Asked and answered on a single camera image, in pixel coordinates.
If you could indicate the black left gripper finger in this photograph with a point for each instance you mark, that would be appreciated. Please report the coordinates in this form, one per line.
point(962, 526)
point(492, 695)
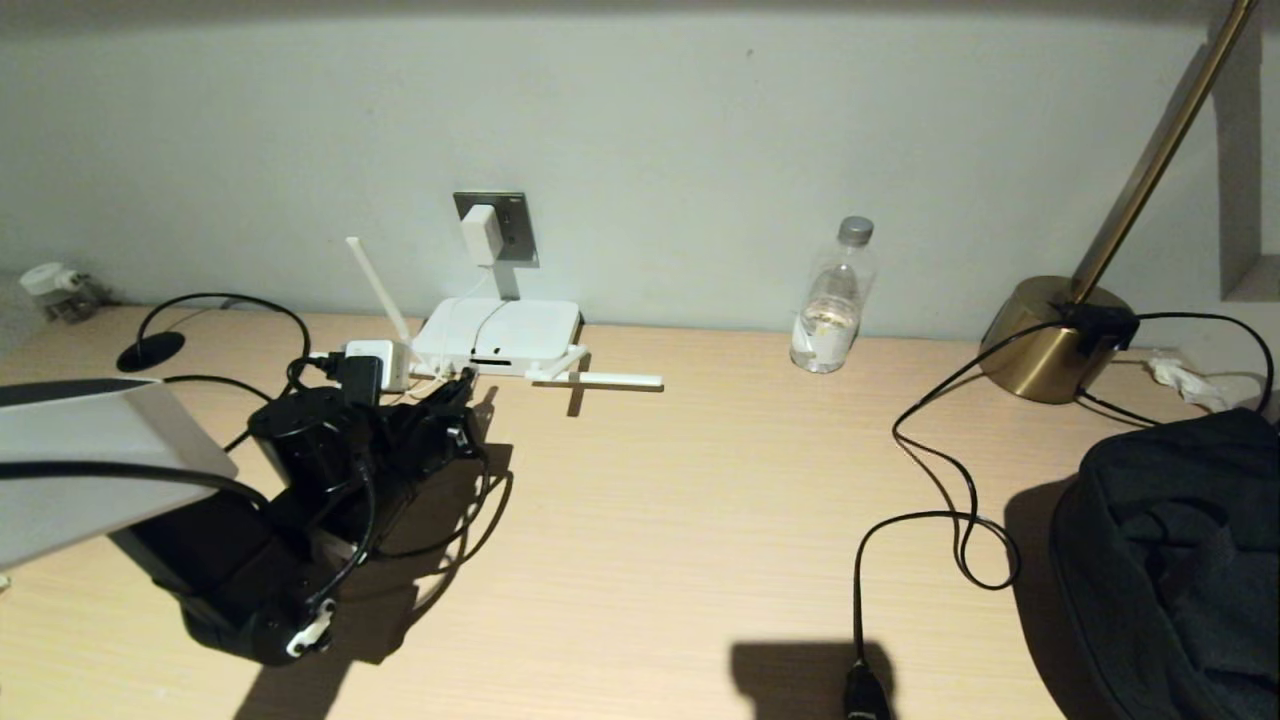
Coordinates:
point(440, 395)
point(472, 395)

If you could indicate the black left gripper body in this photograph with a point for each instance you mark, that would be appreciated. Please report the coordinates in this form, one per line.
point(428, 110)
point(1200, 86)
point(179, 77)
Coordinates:
point(410, 450)

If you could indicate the white power adapter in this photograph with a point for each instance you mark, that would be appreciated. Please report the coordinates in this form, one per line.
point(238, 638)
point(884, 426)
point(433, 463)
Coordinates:
point(480, 235)

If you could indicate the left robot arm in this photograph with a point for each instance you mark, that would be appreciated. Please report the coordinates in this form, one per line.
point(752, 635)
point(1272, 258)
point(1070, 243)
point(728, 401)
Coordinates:
point(90, 450)

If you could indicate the white router with antennas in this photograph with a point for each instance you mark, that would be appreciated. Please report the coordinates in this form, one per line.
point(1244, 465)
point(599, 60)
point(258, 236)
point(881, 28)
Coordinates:
point(520, 330)

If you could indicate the small grey glass jar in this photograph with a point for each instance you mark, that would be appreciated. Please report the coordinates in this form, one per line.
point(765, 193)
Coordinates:
point(80, 300)

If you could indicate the clear plastic water bottle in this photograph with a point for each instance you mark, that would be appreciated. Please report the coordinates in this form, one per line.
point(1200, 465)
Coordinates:
point(830, 320)

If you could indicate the brass desk lamp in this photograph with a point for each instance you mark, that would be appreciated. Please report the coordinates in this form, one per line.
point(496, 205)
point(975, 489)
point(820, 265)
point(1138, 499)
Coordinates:
point(1040, 350)

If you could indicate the black box on lamp base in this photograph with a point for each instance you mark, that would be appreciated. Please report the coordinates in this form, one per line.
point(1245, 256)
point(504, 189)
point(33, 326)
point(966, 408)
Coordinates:
point(1100, 328)

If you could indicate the black fabric bag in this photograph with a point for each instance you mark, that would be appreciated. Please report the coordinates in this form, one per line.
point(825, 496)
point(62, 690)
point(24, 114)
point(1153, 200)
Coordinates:
point(1170, 560)

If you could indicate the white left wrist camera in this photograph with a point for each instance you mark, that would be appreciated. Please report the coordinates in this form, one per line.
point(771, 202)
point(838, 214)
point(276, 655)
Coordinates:
point(385, 360)

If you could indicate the grey wall socket plate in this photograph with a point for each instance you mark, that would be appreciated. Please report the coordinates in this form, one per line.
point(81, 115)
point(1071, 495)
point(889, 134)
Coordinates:
point(515, 225)

